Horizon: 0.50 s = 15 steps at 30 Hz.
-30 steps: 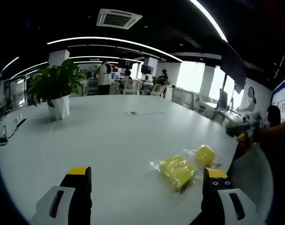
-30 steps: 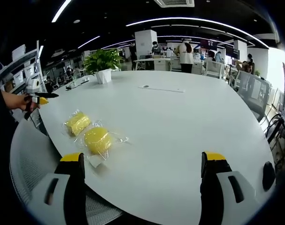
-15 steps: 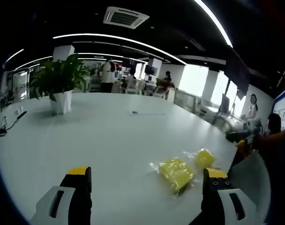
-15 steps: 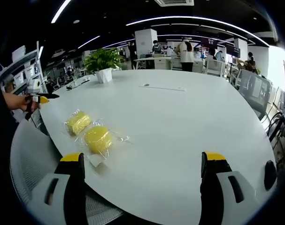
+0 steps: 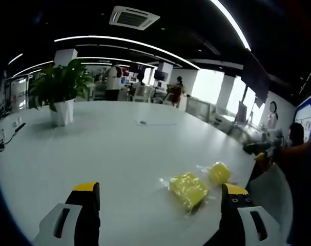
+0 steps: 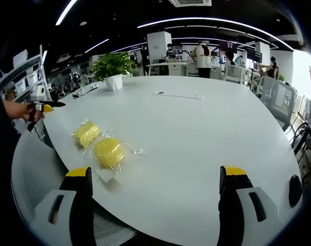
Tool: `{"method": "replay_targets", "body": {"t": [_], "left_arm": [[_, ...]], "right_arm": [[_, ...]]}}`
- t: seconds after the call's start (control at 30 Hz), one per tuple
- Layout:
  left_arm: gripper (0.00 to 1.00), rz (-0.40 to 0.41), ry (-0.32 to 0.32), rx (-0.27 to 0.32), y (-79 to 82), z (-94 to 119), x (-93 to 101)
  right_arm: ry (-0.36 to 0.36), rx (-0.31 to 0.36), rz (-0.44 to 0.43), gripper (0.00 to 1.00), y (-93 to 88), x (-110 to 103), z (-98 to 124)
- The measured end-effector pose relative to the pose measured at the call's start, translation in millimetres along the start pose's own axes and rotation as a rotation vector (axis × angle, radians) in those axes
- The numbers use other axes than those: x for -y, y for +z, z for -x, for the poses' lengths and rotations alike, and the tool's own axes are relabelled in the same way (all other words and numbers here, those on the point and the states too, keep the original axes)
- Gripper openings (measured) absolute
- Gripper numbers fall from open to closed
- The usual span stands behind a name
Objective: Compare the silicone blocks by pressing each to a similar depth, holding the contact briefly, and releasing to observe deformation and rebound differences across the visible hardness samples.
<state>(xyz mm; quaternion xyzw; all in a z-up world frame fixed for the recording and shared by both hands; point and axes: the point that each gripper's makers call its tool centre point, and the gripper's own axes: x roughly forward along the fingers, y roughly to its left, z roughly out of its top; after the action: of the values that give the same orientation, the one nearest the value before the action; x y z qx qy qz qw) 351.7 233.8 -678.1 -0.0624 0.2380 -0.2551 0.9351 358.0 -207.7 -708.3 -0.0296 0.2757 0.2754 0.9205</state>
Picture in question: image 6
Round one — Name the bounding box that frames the green potted plant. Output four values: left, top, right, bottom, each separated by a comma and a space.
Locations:
91, 52, 136, 82

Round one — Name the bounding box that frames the white square pillar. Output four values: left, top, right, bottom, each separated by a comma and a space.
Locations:
146, 31, 172, 65

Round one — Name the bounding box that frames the white storage shelf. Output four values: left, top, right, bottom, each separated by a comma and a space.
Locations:
0, 45, 49, 103

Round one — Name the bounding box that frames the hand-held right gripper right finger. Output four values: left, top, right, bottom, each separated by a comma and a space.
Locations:
216, 165, 289, 246

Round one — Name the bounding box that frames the rectangular yellow silicone block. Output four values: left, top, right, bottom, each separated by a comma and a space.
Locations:
72, 121, 101, 149

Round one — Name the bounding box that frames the white plant pot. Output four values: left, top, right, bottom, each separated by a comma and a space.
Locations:
104, 74, 124, 91

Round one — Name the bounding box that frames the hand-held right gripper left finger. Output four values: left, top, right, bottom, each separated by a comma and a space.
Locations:
31, 166, 95, 246

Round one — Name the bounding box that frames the white cable cover plate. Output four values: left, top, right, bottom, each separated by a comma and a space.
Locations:
152, 90, 203, 100

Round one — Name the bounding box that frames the round yellow silicone block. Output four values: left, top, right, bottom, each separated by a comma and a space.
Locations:
92, 138, 126, 170

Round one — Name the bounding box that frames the small clear plastic packet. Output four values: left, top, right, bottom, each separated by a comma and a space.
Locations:
97, 168, 120, 184

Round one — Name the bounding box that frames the grey mesh office chair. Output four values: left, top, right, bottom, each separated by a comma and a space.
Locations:
11, 122, 138, 246
257, 75, 299, 131

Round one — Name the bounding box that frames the person's left hand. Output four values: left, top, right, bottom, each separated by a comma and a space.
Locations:
3, 99, 45, 123

